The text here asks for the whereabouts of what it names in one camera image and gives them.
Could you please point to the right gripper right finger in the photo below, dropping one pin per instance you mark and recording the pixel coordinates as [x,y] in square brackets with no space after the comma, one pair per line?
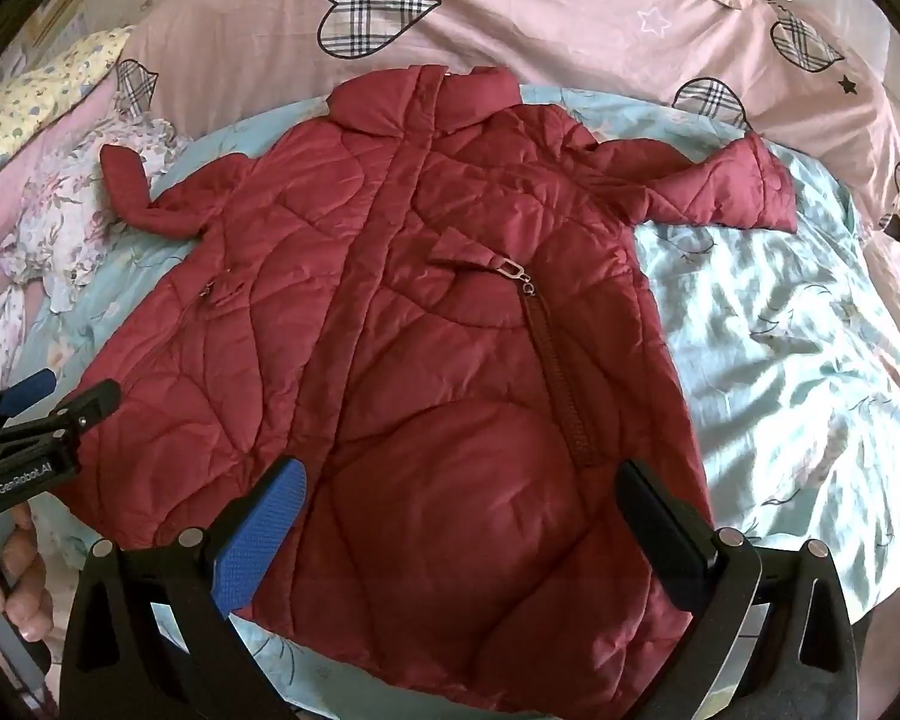
[713,575]

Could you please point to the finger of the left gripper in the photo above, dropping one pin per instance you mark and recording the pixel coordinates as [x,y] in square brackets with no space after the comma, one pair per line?
[26,392]
[90,407]

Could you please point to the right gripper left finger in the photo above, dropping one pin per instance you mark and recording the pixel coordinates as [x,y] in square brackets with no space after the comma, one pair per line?
[218,576]

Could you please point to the red quilted jacket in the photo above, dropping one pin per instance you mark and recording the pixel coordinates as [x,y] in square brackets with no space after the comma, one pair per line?
[429,296]

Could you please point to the person's left hand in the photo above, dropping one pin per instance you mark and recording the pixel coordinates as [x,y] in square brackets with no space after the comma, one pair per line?
[29,606]

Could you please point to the light blue floral sheet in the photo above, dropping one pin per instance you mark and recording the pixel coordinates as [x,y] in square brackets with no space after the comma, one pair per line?
[787,347]

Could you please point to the white floral cloth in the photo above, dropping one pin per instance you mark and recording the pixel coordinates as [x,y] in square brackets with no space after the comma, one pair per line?
[55,229]

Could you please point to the yellow floral pillow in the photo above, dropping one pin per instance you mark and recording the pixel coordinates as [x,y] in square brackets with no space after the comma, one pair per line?
[37,98]

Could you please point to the pink heart pattern duvet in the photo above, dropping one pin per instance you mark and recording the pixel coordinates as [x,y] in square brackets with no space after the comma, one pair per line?
[775,69]

